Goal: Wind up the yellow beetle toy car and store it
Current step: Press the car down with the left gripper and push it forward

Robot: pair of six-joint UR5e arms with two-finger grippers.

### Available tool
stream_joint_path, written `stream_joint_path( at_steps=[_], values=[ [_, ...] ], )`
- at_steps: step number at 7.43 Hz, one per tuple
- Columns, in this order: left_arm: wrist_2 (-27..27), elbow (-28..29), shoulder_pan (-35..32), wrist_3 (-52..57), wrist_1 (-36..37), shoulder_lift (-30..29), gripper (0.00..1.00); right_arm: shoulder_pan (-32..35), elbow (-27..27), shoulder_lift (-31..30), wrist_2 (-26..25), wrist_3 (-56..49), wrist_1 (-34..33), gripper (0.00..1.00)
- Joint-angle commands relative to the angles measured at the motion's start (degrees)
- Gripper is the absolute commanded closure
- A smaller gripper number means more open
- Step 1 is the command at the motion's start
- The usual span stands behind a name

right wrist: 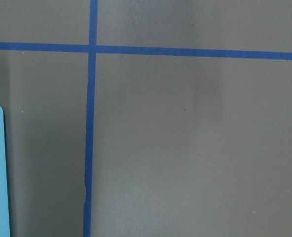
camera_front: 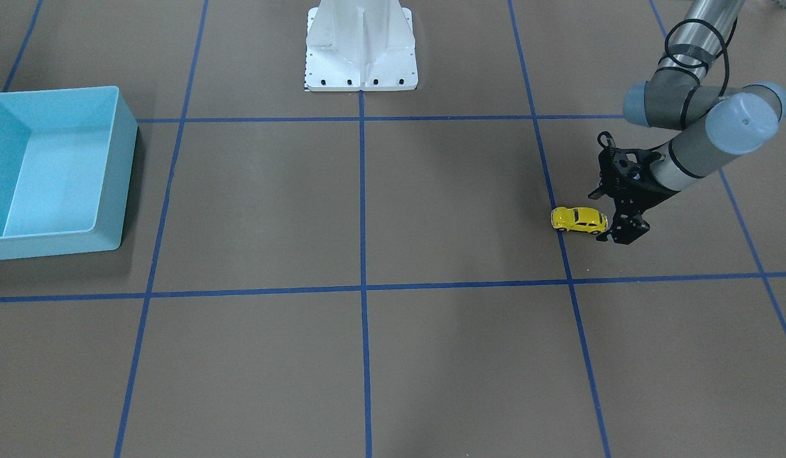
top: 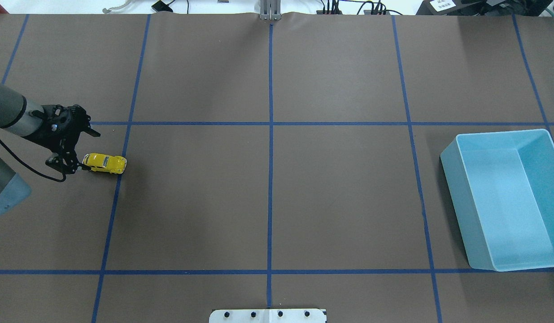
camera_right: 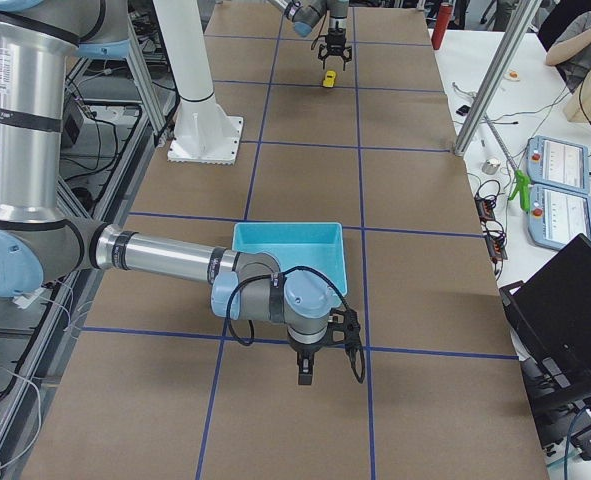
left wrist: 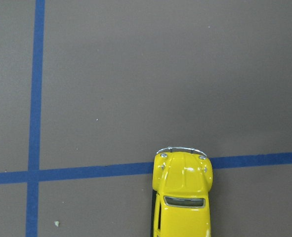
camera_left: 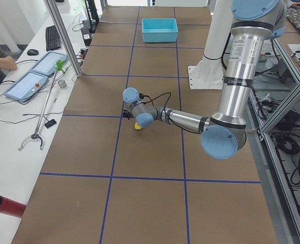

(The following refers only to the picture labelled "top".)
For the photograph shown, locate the light blue plastic bin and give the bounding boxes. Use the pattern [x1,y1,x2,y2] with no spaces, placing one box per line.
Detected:
[440,129,554,272]

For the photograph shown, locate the aluminium frame post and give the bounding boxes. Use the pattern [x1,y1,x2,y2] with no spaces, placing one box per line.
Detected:
[258,0,282,21]

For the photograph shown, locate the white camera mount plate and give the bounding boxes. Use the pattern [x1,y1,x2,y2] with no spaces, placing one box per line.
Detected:
[209,308,327,323]

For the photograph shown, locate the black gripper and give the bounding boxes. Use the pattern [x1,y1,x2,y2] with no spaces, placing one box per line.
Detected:
[35,105,100,175]

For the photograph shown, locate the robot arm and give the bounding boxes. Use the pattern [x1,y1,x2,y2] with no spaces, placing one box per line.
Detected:
[0,82,100,215]

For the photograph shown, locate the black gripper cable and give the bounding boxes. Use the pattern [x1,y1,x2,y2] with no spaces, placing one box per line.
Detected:
[0,133,67,183]

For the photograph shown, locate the yellow beetle toy car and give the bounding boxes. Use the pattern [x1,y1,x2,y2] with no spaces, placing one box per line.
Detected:
[82,153,127,175]

